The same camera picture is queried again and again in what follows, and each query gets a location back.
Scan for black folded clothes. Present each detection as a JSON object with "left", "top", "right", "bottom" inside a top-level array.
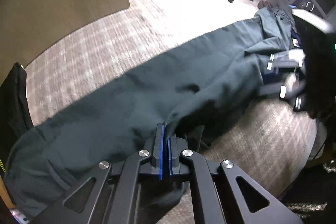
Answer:
[{"left": 0, "top": 63, "right": 34, "bottom": 177}]

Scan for person's dark clothing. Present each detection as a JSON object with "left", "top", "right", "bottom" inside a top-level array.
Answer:
[{"left": 278, "top": 161, "right": 336, "bottom": 224}]

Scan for pile of clothes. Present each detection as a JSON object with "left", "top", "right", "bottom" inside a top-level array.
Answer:
[{"left": 258, "top": 0, "right": 302, "bottom": 49}]

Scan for wooden board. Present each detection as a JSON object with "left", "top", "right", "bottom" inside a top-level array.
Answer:
[{"left": 0, "top": 174, "right": 15, "bottom": 210}]

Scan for plaid mat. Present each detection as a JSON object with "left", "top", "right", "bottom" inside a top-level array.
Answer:
[{"left": 24, "top": 0, "right": 326, "bottom": 203}]

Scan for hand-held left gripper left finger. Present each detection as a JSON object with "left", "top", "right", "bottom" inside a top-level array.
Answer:
[{"left": 31, "top": 123, "right": 166, "bottom": 224}]

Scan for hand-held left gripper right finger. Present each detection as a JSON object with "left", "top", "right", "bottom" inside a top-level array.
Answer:
[{"left": 167, "top": 135, "right": 303, "bottom": 224}]

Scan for dark grey pants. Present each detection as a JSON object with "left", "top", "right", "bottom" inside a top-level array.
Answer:
[{"left": 4, "top": 7, "right": 298, "bottom": 216}]

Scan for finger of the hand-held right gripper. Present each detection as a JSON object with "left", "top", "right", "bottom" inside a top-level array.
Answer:
[
  {"left": 265, "top": 49, "right": 306, "bottom": 75},
  {"left": 259, "top": 77, "right": 307, "bottom": 111}
]

